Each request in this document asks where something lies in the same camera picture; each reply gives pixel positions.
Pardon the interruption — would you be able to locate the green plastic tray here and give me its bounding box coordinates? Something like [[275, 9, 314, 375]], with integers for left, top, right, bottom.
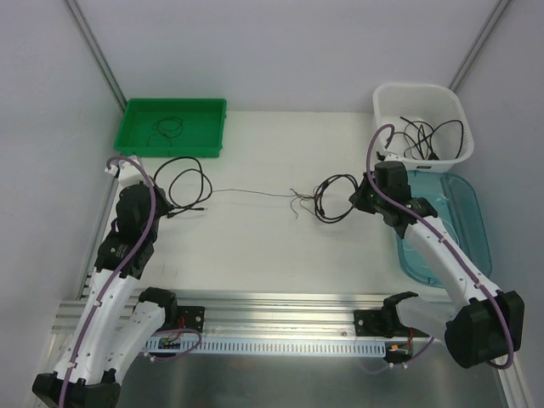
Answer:
[[114, 98, 227, 158]]

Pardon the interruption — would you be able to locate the white plastic basin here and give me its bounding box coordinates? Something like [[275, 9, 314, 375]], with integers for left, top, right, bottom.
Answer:
[[372, 82, 474, 173]]

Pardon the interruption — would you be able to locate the aluminium mounting rail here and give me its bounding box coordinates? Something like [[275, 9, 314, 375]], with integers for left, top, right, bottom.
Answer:
[[53, 288, 468, 341]]

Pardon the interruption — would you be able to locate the thin black wire loop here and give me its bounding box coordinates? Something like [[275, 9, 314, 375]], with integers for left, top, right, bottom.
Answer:
[[146, 116, 186, 148]]

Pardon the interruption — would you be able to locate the thin white wire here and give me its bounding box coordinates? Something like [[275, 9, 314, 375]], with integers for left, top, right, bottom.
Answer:
[[401, 197, 462, 264]]

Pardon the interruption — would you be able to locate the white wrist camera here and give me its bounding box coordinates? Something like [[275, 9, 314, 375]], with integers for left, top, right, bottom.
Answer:
[[376, 150, 403, 162], [105, 156, 145, 188]]

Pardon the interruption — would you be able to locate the black ribbon cable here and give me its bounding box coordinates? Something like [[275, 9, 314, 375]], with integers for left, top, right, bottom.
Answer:
[[398, 115, 435, 162]]

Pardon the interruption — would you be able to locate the teal transparent plastic bin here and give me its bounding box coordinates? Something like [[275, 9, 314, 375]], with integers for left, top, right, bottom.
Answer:
[[396, 170, 492, 288]]

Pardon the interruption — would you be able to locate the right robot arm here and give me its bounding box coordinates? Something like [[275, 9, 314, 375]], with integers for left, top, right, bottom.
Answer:
[[349, 161, 524, 370]]

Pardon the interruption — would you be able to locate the thin brown wire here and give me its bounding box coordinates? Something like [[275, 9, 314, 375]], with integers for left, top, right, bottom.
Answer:
[[210, 186, 324, 220]]

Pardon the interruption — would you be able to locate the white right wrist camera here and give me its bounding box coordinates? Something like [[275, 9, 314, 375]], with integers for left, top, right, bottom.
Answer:
[[376, 150, 403, 162]]

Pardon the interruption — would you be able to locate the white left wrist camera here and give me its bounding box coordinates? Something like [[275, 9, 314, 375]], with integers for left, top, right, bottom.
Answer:
[[105, 156, 145, 188]]

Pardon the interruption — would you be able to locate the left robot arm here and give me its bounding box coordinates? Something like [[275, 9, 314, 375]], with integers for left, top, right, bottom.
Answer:
[[32, 182, 179, 407]]

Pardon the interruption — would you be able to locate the white slotted cable duct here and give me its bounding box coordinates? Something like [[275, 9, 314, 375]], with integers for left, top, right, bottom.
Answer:
[[142, 335, 386, 358]]

